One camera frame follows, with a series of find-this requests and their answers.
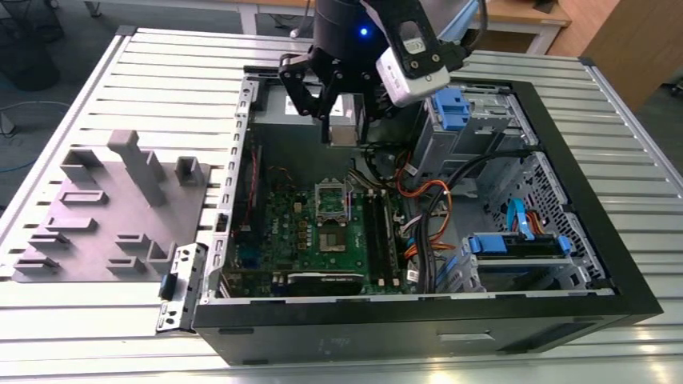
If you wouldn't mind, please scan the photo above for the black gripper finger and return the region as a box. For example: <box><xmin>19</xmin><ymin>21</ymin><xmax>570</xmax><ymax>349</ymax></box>
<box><xmin>276</xmin><ymin>53</ymin><xmax>342</xmax><ymax>144</ymax></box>
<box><xmin>357</xmin><ymin>74</ymin><xmax>400</xmax><ymax>145</ymax></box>

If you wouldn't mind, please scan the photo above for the silver square CPU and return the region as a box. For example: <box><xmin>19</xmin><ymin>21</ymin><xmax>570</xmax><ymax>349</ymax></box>
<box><xmin>325</xmin><ymin>122</ymin><xmax>365</xmax><ymax>148</ymax></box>

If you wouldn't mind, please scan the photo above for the metal socket cover frame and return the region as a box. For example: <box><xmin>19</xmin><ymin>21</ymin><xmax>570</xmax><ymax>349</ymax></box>
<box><xmin>314</xmin><ymin>182</ymin><xmax>350</xmax><ymax>224</ymax></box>

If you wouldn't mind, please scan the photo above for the CPU socket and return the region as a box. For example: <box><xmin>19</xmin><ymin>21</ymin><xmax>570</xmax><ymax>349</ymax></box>
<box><xmin>317</xmin><ymin>223</ymin><xmax>349</xmax><ymax>254</ymax></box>

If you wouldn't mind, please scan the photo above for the blue plastic drive latch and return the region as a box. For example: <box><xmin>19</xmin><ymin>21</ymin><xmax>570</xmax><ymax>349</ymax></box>
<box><xmin>433</xmin><ymin>92</ymin><xmax>472</xmax><ymax>131</ymax></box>

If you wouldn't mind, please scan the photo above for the grey power supply unit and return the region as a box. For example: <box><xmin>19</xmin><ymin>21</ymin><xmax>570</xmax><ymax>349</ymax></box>
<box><xmin>249</xmin><ymin>86</ymin><xmax>357</xmax><ymax>181</ymax></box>

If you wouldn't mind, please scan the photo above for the grey metal drive cage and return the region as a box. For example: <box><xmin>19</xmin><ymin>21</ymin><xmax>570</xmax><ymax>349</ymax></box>
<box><xmin>413</xmin><ymin>83</ymin><xmax>538</xmax><ymax>183</ymax></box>

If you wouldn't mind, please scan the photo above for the black RAM slot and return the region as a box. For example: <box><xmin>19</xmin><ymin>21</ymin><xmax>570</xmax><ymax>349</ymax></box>
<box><xmin>364</xmin><ymin>190</ymin><xmax>386</xmax><ymax>287</ymax></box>
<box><xmin>381</xmin><ymin>190</ymin><xmax>404</xmax><ymax>287</ymax></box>

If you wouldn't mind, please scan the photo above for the green motherboard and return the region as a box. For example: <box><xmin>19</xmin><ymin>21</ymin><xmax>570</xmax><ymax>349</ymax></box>
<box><xmin>227</xmin><ymin>186</ymin><xmax>420</xmax><ymax>297</ymax></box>

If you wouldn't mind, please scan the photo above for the hard disk in blue carrier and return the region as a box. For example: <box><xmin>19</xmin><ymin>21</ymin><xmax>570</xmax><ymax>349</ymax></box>
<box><xmin>461</xmin><ymin>234</ymin><xmax>573</xmax><ymax>261</ymax></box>

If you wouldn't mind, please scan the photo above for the grey parts rack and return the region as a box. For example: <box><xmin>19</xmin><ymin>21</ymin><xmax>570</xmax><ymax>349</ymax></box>
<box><xmin>9</xmin><ymin>130</ymin><xmax>215</xmax><ymax>285</ymax></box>

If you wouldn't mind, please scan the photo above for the black graphics card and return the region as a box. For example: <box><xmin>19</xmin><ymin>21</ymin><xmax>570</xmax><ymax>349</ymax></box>
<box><xmin>285</xmin><ymin>271</ymin><xmax>368</xmax><ymax>298</ymax></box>

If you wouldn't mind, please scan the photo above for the grey metal disk bay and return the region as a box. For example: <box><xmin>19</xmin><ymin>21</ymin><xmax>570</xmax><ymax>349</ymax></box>
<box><xmin>441</xmin><ymin>231</ymin><xmax>614</xmax><ymax>295</ymax></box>

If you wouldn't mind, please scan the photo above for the wooden cabinet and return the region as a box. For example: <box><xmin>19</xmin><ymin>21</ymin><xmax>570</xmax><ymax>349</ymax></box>
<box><xmin>580</xmin><ymin>0</ymin><xmax>683</xmax><ymax>111</ymax></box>

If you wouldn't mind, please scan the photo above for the black round bin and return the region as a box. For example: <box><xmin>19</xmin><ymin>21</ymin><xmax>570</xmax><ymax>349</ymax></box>
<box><xmin>0</xmin><ymin>39</ymin><xmax>61</xmax><ymax>92</ymax></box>

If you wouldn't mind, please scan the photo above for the black open PC case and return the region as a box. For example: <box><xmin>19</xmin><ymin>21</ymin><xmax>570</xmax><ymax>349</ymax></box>
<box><xmin>189</xmin><ymin>66</ymin><xmax>662</xmax><ymax>366</ymax></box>

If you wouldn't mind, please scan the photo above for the silver wrist camera, black face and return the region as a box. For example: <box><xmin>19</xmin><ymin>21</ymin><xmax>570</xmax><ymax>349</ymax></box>
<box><xmin>374</xmin><ymin>19</ymin><xmax>453</xmax><ymax>108</ymax></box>

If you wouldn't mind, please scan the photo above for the orange and yellow wire bundle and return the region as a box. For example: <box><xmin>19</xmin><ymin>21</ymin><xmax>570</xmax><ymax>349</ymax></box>
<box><xmin>397</xmin><ymin>179</ymin><xmax>454</xmax><ymax>267</ymax></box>

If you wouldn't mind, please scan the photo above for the black camera cable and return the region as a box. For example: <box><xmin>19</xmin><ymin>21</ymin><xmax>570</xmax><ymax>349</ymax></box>
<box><xmin>466</xmin><ymin>0</ymin><xmax>489</xmax><ymax>54</ymax></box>

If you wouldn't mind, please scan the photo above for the blue flat data cable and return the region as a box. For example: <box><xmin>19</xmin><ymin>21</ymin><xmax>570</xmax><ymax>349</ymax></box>
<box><xmin>434</xmin><ymin>255</ymin><xmax>461</xmax><ymax>293</ymax></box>
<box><xmin>509</xmin><ymin>198</ymin><xmax>538</xmax><ymax>241</ymax></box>

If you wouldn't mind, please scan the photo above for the thick black cable bundle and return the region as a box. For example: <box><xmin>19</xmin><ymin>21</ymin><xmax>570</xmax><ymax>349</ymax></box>
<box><xmin>413</xmin><ymin>150</ymin><xmax>536</xmax><ymax>295</ymax></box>

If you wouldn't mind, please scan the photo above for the grey hinged slot bracket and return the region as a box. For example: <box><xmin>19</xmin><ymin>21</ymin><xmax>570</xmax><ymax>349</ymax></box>
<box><xmin>153</xmin><ymin>242</ymin><xmax>210</xmax><ymax>334</ymax></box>

